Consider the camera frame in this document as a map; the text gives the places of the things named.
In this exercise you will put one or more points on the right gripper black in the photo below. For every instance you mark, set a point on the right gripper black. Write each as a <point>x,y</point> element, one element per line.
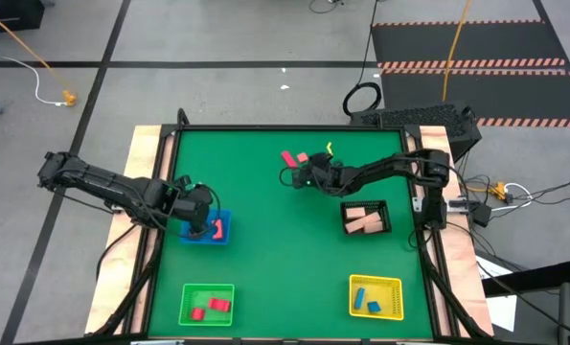
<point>323,172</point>

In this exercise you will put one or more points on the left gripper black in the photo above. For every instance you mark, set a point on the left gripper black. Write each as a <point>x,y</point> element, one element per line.
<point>193,201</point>

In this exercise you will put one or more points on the small red block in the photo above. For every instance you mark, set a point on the small red block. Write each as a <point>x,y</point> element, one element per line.
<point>198,314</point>

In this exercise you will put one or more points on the peach rectangular block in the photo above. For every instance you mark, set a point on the peach rectangular block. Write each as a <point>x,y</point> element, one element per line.
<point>375,228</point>

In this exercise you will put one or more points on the long blue block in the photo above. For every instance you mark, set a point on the long blue block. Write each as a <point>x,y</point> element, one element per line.
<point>359,298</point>

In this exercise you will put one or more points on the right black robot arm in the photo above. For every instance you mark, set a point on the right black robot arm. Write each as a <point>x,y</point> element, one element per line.
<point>385,167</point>

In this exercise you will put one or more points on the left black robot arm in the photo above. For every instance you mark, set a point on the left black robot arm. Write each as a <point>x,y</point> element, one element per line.
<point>107,184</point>

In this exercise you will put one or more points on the orange-red arch block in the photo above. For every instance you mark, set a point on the orange-red arch block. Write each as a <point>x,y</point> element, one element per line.
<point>218,229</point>

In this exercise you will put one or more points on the pink wooden block top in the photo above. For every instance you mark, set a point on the pink wooden block top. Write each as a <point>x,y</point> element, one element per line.
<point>303,157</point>

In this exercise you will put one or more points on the blue plastic basket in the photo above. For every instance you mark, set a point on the blue plastic basket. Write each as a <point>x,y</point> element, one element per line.
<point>185,240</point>

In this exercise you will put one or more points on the yellow hook piece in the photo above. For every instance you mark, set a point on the yellow hook piece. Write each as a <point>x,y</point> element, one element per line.
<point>330,149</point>

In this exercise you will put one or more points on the green plastic basket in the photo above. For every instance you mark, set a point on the green plastic basket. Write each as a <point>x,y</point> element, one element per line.
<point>189,294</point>

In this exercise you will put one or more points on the small peach block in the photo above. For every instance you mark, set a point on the small peach block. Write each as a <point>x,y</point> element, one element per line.
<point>355,212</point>

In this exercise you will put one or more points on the green table mat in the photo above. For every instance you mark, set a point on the green table mat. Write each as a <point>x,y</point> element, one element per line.
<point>265,263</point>

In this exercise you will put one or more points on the long peach block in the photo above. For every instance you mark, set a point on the long peach block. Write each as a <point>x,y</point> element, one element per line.
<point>357,224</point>

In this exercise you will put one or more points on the black plastic basket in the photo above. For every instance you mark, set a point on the black plastic basket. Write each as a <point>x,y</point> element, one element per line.
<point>389,215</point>

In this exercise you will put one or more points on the black perforated computer tower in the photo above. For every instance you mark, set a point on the black perforated computer tower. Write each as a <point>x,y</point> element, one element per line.
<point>418,117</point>

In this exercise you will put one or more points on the yellow plastic basket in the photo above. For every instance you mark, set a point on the yellow plastic basket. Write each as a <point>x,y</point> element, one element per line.
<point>385,292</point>

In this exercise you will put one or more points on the black power adapter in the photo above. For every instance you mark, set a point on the black power adapter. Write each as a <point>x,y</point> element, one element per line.
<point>481,214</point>

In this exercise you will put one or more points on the yellow and white plugs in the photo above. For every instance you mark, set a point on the yellow and white plugs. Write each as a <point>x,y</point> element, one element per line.
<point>499,190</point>

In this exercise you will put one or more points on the black mat with striped edge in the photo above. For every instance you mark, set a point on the black mat with striped edge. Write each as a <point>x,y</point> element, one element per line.
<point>505,96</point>
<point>457,43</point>

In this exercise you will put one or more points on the white paper sheet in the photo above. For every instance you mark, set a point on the white paper sheet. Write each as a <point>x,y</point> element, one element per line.
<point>500,306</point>

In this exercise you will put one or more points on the black metal beam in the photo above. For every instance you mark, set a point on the black metal beam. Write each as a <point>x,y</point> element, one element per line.
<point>533,278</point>

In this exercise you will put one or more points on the black box on floor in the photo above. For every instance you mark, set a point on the black box on floor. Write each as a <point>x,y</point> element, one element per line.
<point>11,14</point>

